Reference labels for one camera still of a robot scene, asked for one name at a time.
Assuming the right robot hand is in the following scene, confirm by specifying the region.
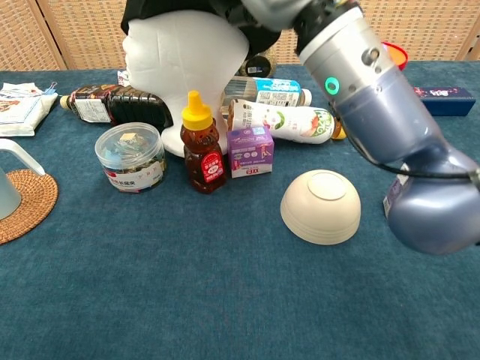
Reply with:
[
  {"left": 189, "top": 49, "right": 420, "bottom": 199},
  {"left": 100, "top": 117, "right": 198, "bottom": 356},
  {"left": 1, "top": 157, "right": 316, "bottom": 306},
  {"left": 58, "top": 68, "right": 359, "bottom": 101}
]
[{"left": 241, "top": 0, "right": 314, "bottom": 32}]

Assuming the black baseball cap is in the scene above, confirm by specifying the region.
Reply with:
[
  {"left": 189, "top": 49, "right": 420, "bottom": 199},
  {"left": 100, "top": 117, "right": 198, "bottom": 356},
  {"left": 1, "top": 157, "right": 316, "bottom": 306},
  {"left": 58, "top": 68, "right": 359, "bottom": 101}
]
[{"left": 120, "top": 0, "right": 282, "bottom": 59}]

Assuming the glass jar black lid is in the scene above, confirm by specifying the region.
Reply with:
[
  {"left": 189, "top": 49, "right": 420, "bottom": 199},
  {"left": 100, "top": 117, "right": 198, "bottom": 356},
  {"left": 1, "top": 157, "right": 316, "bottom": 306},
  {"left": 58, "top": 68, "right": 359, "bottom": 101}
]
[{"left": 238, "top": 52, "right": 279, "bottom": 79}]

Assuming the clear bottle blue label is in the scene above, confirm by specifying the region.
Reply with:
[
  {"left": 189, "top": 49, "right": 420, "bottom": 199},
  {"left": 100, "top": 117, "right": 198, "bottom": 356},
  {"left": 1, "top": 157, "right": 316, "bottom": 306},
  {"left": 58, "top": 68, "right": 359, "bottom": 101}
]
[{"left": 220, "top": 76, "right": 313, "bottom": 114}]

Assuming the white foam mannequin head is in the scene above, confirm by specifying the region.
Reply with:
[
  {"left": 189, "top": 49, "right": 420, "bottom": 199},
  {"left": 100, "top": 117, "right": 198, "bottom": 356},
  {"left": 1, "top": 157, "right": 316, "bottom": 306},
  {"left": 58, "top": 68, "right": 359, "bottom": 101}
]
[{"left": 121, "top": 9, "right": 251, "bottom": 158}]

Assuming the white drink bottle yellow cap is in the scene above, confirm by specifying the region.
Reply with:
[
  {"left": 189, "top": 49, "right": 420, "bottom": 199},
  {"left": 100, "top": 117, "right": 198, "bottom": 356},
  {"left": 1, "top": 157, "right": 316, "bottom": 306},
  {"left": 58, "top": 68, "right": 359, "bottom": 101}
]
[{"left": 226, "top": 98, "right": 348, "bottom": 145}]

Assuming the orange instant noodle cup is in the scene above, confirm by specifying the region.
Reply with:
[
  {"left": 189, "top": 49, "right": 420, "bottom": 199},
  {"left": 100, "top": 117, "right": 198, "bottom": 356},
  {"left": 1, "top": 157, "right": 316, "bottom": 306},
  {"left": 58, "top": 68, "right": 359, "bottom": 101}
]
[{"left": 381, "top": 40, "right": 409, "bottom": 71}]

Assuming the small purple box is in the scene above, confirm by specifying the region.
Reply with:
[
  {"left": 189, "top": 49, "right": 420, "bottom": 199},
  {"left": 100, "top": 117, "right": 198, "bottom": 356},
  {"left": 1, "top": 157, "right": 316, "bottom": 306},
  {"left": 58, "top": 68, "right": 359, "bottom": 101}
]
[{"left": 226, "top": 125, "right": 275, "bottom": 179}]

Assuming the wicker folding screen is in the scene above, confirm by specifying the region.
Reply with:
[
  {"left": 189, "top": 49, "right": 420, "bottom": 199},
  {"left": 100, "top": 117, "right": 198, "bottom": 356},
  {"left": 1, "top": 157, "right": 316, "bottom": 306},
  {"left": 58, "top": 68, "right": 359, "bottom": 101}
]
[{"left": 0, "top": 0, "right": 480, "bottom": 71}]

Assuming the honey bear bottle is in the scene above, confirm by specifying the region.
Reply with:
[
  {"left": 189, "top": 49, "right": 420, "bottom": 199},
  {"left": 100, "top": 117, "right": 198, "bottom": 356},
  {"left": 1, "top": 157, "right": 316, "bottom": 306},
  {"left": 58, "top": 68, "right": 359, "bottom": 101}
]
[{"left": 179, "top": 89, "right": 228, "bottom": 194}]

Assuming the dark soy sauce bottle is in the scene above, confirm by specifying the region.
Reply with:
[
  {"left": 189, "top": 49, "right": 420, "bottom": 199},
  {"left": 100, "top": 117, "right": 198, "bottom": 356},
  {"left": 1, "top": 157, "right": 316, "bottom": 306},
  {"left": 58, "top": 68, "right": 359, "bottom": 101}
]
[{"left": 59, "top": 84, "right": 174, "bottom": 133}]

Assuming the long dark blue box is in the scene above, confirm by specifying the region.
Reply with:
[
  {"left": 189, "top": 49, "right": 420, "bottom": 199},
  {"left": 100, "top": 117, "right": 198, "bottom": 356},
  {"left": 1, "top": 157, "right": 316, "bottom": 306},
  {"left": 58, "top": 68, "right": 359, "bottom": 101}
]
[{"left": 412, "top": 86, "right": 477, "bottom": 116}]

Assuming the beige upturned bowl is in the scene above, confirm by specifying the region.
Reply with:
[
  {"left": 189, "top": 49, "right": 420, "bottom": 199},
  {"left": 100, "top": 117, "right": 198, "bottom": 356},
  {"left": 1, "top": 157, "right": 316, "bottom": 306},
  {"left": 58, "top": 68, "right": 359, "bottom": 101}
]
[{"left": 280, "top": 169, "right": 362, "bottom": 246}]

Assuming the clear jar of binder clips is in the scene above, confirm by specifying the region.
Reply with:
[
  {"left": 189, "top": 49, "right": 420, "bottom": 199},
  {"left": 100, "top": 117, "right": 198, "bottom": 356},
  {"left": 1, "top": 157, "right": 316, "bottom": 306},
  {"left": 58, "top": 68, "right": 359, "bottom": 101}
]
[{"left": 94, "top": 121, "right": 167, "bottom": 194}]

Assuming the white snack packet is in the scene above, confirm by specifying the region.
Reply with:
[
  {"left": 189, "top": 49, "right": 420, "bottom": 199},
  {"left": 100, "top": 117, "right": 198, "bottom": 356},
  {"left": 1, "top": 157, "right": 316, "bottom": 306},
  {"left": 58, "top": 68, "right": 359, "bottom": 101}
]
[{"left": 0, "top": 82, "right": 59, "bottom": 137}]

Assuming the blue tablecloth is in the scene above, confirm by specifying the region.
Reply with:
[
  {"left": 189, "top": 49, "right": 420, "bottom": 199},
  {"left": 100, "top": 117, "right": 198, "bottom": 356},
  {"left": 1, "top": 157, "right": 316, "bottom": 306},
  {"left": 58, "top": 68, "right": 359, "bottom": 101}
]
[{"left": 0, "top": 61, "right": 480, "bottom": 360}]

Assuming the woven rattan coaster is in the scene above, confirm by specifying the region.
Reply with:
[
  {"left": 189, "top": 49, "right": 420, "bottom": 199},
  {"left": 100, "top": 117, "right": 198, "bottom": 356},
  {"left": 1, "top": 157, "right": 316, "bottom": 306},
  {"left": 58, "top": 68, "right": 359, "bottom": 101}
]
[{"left": 0, "top": 169, "right": 60, "bottom": 245}]

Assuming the translucent plastic pitcher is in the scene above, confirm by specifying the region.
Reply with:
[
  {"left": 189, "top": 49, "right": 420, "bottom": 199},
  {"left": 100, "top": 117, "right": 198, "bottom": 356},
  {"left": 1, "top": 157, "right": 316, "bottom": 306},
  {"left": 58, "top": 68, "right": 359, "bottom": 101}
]
[{"left": 0, "top": 138, "right": 47, "bottom": 221}]

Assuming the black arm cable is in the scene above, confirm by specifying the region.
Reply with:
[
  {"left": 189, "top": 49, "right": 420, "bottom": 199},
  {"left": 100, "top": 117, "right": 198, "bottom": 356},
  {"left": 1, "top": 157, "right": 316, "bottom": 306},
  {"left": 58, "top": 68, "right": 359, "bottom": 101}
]
[{"left": 336, "top": 115, "right": 480, "bottom": 182}]

